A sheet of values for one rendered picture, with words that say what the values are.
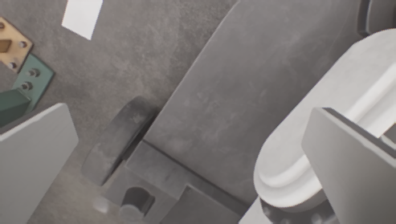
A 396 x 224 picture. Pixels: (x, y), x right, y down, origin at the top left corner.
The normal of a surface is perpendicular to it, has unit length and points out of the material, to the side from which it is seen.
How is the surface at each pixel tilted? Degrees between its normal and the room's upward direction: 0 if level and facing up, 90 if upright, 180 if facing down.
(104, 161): 6
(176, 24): 0
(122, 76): 0
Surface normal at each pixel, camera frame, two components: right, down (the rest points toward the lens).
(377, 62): -0.82, -0.56
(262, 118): -0.09, 0.32
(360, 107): -0.64, -0.17
